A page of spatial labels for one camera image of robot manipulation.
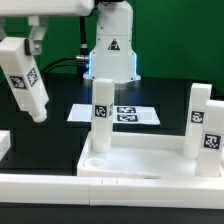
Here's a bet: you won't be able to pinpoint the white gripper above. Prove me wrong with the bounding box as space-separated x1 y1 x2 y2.
0 0 95 56

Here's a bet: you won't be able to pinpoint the white square desk top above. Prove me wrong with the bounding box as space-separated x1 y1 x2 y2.
77 130 224 179

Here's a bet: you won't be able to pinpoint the white left obstacle bar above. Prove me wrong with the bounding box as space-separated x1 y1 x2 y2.
0 130 11 161

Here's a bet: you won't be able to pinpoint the white obstacle bar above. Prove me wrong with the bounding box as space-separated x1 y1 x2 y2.
0 130 11 161
0 174 224 209

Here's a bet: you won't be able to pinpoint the white front obstacle bar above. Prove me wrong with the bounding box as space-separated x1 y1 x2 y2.
0 174 224 209

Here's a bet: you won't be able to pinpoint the black cables behind base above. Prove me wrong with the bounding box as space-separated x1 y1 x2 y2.
40 14 92 74

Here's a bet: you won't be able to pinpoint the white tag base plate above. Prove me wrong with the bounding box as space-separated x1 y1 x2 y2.
67 104 160 125

